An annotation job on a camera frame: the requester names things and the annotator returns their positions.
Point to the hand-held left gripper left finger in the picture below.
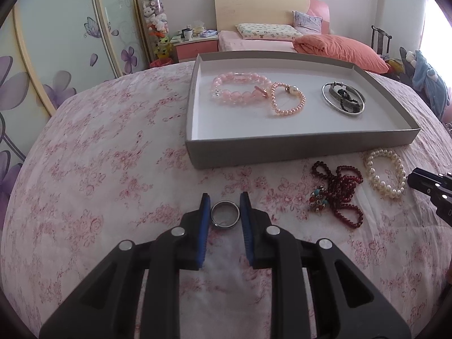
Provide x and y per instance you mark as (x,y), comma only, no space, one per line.
(203,235)

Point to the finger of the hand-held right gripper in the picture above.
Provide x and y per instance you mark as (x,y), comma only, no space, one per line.
(444,209)
(423,180)

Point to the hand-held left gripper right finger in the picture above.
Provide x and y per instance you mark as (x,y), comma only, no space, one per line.
(248,235)

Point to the thin silver bangle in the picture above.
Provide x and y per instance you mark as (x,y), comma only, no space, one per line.
(343,114)

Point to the grey cardboard tray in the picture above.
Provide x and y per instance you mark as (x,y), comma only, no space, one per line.
(247,123)

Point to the blue plush garment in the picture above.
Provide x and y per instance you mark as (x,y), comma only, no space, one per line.
(427,81)

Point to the pink floral bed sheet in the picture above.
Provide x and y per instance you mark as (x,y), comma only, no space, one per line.
(106,183)

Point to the grey office chair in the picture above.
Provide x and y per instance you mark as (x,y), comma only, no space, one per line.
(403,56)

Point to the dark wooden chair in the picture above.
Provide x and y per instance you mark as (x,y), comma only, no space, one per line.
(379,39)

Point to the salmon pink duvet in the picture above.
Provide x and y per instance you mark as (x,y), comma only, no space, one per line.
(346,51)

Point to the red bag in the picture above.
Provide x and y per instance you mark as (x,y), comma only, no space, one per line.
(160,63)

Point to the pink nightstand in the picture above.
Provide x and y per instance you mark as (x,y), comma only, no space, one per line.
(196,47)

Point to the pink sheeted bed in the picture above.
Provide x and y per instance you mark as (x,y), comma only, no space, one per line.
(254,44)

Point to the lilac printed pillow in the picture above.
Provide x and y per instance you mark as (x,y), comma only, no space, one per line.
(307,23)

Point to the cream printed pillow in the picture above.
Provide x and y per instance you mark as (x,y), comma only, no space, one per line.
(265,31)

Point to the clear plush toy tube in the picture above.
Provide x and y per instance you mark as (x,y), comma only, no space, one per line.
(155,17)

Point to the cream and pink headboard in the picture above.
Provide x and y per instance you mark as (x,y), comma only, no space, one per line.
(254,7)

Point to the floral sliding door wardrobe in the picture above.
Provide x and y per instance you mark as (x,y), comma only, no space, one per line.
(53,42)

